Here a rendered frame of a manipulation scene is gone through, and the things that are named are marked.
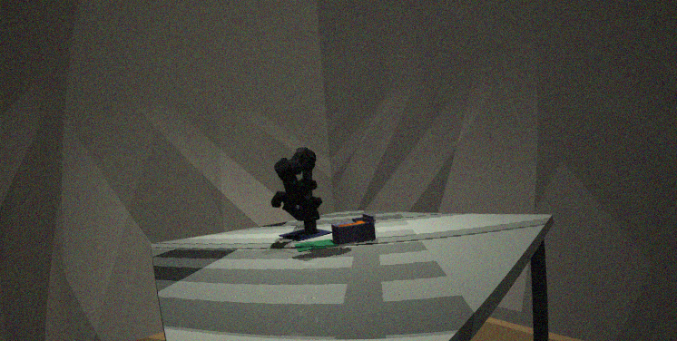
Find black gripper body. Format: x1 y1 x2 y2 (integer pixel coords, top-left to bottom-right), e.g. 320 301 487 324
271 182 322 211

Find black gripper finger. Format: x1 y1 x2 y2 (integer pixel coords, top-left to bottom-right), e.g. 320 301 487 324
282 198 300 220
301 200 314 222

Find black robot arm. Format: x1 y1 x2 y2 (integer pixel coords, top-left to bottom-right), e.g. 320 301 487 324
274 147 319 235

